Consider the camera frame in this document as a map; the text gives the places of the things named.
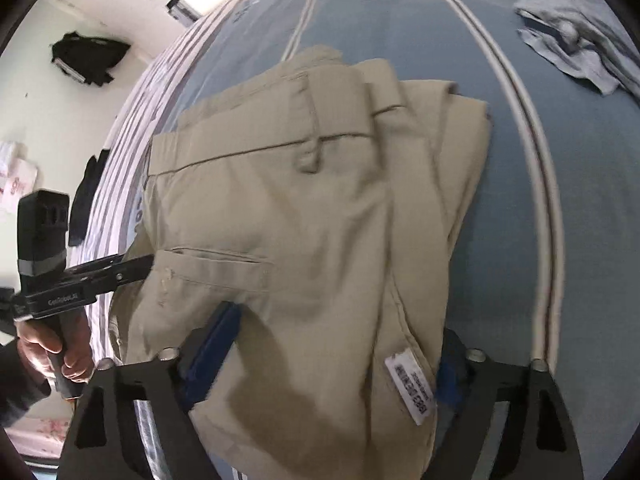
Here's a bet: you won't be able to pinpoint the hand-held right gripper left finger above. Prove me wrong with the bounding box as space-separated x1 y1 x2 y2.
65 305 243 480

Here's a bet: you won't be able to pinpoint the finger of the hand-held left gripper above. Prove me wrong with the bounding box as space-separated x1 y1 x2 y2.
64 254 156 292

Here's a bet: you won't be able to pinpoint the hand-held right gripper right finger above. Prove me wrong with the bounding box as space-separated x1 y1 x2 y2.
422 329 583 480

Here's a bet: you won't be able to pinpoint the khaki pants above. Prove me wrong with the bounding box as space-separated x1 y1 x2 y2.
107 45 493 480

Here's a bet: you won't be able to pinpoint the person's left forearm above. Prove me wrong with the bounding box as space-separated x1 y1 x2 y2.
0 340 53 428

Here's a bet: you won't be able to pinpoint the pile of grey clothes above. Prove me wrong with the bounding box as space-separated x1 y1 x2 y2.
514 0 640 97

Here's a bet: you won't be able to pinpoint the person's left hand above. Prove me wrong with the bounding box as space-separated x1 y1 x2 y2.
15 307 96 382

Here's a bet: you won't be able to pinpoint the dark cloth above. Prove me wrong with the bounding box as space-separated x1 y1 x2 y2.
67 149 112 247

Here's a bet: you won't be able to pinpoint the white tote bag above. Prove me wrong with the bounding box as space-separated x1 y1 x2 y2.
0 142 38 216

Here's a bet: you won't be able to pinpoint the pink floral cloth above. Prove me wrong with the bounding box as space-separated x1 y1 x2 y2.
7 415 73 456

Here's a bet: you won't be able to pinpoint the black jacket with white stripes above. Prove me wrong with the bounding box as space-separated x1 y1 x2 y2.
50 31 132 87

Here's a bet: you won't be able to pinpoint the bed with blue sheet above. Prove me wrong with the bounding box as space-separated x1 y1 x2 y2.
75 0 640 480

